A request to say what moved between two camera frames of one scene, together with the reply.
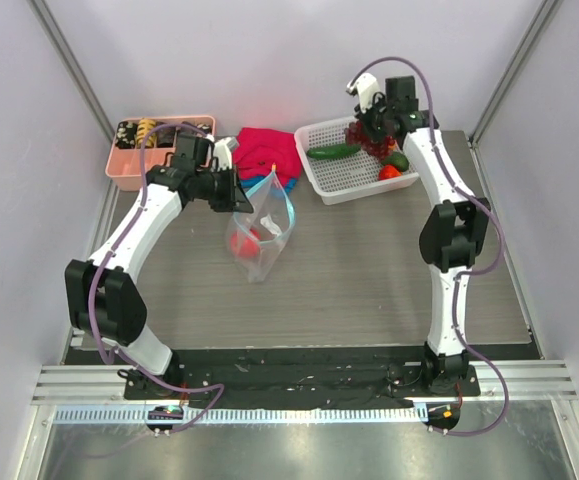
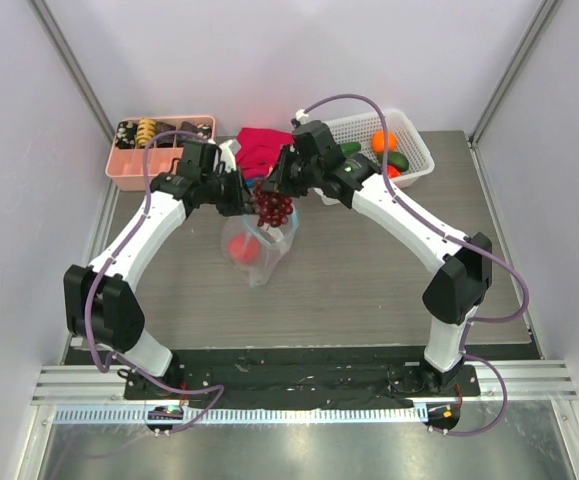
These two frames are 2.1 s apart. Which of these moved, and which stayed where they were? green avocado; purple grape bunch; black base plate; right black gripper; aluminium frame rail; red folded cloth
Moved: right black gripper; purple grape bunch
Stayed: aluminium frame rail; red folded cloth; green avocado; black base plate
